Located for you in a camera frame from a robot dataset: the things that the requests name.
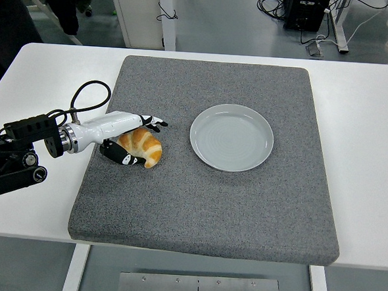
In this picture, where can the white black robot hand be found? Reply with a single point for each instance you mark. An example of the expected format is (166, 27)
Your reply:
(109, 125)

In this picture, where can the golden croissant bread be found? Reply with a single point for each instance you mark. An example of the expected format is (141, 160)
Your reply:
(151, 147)

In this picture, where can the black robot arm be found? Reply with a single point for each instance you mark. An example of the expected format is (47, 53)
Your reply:
(14, 174)

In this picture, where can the round grey plate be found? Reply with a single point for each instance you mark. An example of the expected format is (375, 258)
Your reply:
(230, 138)

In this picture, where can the grey metal plate with screws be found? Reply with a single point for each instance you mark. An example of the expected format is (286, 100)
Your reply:
(172, 289)

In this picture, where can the white cabinet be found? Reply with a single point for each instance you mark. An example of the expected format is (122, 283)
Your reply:
(139, 17)

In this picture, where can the grey felt mat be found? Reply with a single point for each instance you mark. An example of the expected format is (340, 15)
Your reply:
(194, 201)

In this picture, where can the person's legs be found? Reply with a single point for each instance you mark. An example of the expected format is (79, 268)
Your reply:
(67, 6)

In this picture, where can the person in dark clothes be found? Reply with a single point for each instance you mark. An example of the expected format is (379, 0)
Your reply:
(9, 35)

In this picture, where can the white table leg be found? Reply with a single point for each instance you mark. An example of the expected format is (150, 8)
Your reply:
(74, 270)
(320, 288)

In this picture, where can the grey floor pedal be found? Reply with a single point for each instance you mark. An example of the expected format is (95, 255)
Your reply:
(315, 49)

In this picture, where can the black computer box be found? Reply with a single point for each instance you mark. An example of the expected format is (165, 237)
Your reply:
(304, 12)

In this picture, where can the white desk leg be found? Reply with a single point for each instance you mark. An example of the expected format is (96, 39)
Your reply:
(340, 26)

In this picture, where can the white desk post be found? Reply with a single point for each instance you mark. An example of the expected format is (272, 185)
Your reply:
(168, 28)

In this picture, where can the white chair frame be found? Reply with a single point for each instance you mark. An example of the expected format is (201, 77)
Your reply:
(44, 9)

